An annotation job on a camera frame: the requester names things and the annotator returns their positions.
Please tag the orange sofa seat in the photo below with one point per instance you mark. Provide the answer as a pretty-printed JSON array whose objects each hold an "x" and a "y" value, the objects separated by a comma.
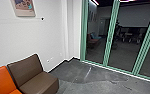
[{"x": 2, "y": 83}]

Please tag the green framed glass partition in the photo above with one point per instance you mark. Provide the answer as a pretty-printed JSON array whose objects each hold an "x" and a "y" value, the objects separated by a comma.
[{"x": 111, "y": 33}]

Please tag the white double wall socket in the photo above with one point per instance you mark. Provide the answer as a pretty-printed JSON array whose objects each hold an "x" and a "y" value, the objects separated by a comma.
[{"x": 49, "y": 60}]

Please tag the red sofa behind glass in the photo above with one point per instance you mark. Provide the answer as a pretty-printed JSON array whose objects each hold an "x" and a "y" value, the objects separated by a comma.
[{"x": 92, "y": 38}]

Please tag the brown sofa seat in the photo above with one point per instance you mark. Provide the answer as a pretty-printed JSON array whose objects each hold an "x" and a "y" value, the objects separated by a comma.
[{"x": 31, "y": 78}]

